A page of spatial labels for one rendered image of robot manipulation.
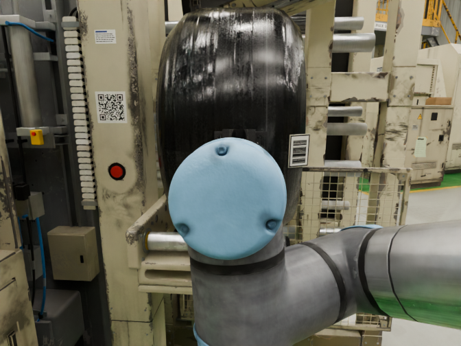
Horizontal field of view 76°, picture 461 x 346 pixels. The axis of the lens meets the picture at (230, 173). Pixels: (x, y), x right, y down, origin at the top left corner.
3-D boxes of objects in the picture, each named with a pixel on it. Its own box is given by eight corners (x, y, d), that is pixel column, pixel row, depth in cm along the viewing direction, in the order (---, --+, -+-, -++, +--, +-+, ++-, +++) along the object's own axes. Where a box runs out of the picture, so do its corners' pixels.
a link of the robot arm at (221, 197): (166, 280, 18) (153, 141, 17) (199, 228, 29) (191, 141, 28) (296, 275, 18) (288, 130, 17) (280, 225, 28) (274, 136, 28)
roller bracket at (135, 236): (127, 270, 69) (124, 231, 67) (173, 211, 108) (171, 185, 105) (141, 271, 69) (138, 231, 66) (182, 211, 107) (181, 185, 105)
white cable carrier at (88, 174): (83, 209, 80) (61, 16, 70) (92, 203, 85) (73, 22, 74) (99, 209, 80) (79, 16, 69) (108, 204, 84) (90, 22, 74)
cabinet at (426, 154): (398, 191, 440) (409, 104, 413) (370, 182, 494) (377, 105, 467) (444, 187, 467) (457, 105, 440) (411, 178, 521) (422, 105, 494)
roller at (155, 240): (149, 233, 76) (147, 251, 74) (144, 228, 72) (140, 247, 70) (287, 238, 74) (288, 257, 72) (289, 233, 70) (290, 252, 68)
